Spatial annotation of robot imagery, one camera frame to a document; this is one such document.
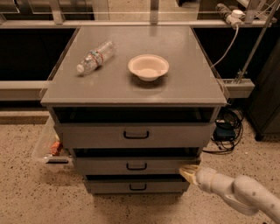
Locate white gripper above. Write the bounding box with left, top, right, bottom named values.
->
left=179, top=164, right=234, bottom=196

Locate grey bottom drawer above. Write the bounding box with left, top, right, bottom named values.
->
left=84, top=174, right=189, bottom=194

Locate clear plastic water bottle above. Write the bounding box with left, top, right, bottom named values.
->
left=76, top=40, right=116, bottom=74

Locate dark cabinet at right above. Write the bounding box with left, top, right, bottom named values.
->
left=247, top=40, right=280, bottom=141

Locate black cable bundle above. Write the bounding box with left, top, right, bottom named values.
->
left=202, top=108, right=244, bottom=155

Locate grey top drawer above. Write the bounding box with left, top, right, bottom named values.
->
left=54, top=122, right=215, bottom=149

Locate grey drawer cabinet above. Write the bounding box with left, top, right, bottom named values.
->
left=39, top=25, right=228, bottom=196

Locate white power cable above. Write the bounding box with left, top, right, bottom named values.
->
left=209, top=24, right=240, bottom=70

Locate red item in bin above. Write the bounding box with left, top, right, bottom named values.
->
left=50, top=141, right=63, bottom=156

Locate blue electronics box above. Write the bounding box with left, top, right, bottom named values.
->
left=213, top=122, right=235, bottom=141

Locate white power strip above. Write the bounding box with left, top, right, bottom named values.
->
left=215, top=3, right=244, bottom=28

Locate grey drawer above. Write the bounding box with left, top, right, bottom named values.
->
left=72, top=148, right=200, bottom=175
left=84, top=174, right=189, bottom=194
left=54, top=122, right=215, bottom=149

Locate metal support rod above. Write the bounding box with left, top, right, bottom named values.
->
left=234, top=0, right=280, bottom=84

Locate white paper bowl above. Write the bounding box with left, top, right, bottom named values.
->
left=128, top=54, right=169, bottom=81

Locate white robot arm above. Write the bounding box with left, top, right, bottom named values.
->
left=179, top=165, right=280, bottom=224

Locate clear plastic storage bin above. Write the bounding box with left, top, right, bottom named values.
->
left=31, top=117, right=74, bottom=172

